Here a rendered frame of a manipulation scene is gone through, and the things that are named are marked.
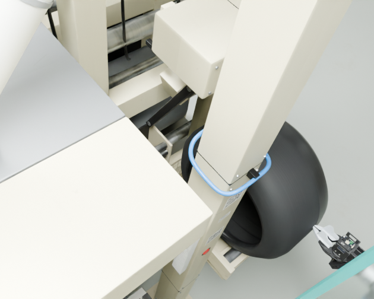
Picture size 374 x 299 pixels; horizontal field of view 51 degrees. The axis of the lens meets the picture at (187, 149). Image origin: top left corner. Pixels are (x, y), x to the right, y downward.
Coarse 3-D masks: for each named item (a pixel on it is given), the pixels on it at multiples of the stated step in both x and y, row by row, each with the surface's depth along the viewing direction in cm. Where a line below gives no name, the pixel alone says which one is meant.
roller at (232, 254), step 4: (232, 248) 169; (228, 252) 167; (232, 252) 167; (236, 252) 167; (240, 252) 168; (224, 256) 166; (228, 256) 166; (232, 256) 166; (236, 256) 167; (228, 260) 165; (232, 260) 166
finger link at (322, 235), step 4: (316, 228) 143; (316, 232) 142; (320, 232) 139; (324, 232) 138; (316, 236) 141; (320, 236) 140; (324, 236) 139; (324, 240) 140; (328, 240) 138; (328, 244) 139
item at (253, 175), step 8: (200, 136) 104; (192, 144) 103; (192, 152) 103; (192, 160) 103; (200, 168) 103; (264, 168) 104; (248, 176) 103; (256, 176) 101; (208, 184) 101; (248, 184) 100; (224, 192) 100; (232, 192) 99
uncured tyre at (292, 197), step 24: (288, 144) 134; (288, 168) 130; (312, 168) 134; (264, 192) 128; (288, 192) 128; (312, 192) 134; (240, 216) 178; (264, 216) 132; (288, 216) 130; (312, 216) 138; (240, 240) 159; (264, 240) 139; (288, 240) 135
